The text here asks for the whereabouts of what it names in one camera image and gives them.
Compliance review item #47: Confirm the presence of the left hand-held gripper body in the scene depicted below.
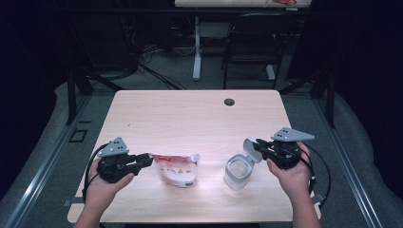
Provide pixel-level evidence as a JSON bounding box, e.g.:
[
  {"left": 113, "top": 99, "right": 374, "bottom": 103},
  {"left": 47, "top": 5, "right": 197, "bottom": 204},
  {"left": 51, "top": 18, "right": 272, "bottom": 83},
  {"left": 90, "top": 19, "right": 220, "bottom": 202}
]
[{"left": 96, "top": 136, "right": 142, "bottom": 184}]

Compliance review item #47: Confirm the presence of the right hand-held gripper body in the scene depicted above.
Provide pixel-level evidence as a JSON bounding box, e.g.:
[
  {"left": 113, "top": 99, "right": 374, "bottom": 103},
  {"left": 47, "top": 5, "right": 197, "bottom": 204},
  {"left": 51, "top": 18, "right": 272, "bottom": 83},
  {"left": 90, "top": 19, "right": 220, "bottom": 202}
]
[{"left": 267, "top": 126, "right": 316, "bottom": 170}]

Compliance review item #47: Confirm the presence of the clear plastic jar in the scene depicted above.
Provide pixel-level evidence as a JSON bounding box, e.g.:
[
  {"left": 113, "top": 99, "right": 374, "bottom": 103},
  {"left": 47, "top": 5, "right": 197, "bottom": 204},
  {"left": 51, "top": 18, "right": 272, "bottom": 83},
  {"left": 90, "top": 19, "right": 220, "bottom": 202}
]
[{"left": 223, "top": 137, "right": 264, "bottom": 192}]

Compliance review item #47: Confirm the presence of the white and red spouted pouch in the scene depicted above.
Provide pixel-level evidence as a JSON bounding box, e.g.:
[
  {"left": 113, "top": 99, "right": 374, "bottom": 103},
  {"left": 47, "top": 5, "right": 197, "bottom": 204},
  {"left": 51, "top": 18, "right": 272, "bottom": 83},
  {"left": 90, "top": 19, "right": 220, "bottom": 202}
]
[{"left": 151, "top": 153, "right": 202, "bottom": 189}]

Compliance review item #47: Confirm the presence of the person's right hand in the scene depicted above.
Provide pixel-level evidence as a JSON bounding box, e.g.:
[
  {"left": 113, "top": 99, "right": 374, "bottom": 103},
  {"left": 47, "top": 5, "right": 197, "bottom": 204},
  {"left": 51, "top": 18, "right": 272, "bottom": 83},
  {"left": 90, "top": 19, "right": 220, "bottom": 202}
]
[{"left": 266, "top": 142, "right": 313, "bottom": 198}]

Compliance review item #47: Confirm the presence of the person's left hand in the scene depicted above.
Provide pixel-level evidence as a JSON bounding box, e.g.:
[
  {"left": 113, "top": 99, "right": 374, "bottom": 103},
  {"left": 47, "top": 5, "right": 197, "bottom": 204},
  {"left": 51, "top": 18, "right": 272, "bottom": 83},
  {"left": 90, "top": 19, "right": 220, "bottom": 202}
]
[{"left": 85, "top": 158, "right": 136, "bottom": 212}]

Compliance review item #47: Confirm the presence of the black metal stand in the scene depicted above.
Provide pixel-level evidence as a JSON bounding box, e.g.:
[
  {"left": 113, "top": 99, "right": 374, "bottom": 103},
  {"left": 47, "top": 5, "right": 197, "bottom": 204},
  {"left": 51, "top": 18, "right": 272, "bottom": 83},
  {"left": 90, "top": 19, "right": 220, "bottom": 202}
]
[
  {"left": 66, "top": 67, "right": 125, "bottom": 125},
  {"left": 278, "top": 67, "right": 336, "bottom": 129}
]

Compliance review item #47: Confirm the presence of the black folding chair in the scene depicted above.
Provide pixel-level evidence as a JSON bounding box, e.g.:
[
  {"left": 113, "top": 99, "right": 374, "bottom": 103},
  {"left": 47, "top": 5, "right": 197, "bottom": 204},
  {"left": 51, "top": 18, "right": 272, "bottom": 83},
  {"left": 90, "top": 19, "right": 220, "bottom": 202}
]
[{"left": 221, "top": 12, "right": 300, "bottom": 90}]

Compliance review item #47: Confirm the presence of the white standing desk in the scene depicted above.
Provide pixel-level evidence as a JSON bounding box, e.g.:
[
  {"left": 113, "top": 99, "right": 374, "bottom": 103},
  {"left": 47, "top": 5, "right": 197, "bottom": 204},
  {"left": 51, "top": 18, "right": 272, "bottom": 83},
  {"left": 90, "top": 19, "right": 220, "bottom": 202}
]
[{"left": 174, "top": 0, "right": 312, "bottom": 82}]

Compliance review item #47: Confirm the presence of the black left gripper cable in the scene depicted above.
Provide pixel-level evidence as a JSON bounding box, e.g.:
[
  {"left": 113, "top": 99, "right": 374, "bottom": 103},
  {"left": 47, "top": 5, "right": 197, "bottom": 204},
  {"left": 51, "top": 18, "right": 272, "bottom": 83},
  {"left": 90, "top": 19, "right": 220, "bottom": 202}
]
[{"left": 81, "top": 142, "right": 110, "bottom": 202}]

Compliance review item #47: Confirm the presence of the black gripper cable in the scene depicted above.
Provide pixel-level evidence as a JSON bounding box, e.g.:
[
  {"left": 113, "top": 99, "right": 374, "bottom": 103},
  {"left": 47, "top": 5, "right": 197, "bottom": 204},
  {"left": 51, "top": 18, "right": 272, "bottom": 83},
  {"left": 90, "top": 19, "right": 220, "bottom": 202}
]
[
  {"left": 81, "top": 142, "right": 110, "bottom": 202},
  {"left": 297, "top": 143, "right": 332, "bottom": 207}
]

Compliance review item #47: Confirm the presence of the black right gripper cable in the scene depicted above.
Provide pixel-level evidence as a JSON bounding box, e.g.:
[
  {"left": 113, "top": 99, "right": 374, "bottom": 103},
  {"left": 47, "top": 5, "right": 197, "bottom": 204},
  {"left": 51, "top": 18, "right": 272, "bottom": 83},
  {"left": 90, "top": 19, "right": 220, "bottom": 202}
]
[{"left": 297, "top": 143, "right": 332, "bottom": 207}]

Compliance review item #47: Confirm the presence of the aluminium floor rail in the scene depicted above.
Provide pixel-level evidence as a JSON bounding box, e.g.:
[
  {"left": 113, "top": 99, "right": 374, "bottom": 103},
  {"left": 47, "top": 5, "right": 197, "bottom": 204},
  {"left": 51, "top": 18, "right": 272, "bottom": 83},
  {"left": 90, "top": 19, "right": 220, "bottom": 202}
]
[
  {"left": 312, "top": 98, "right": 384, "bottom": 228},
  {"left": 3, "top": 94, "right": 93, "bottom": 228}
]

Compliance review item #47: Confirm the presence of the bundle of floor cables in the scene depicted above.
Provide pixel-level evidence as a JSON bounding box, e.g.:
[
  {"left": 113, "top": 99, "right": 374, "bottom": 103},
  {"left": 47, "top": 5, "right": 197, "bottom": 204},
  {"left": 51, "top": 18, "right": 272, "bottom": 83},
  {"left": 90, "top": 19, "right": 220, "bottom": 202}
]
[{"left": 120, "top": 18, "right": 188, "bottom": 90}]

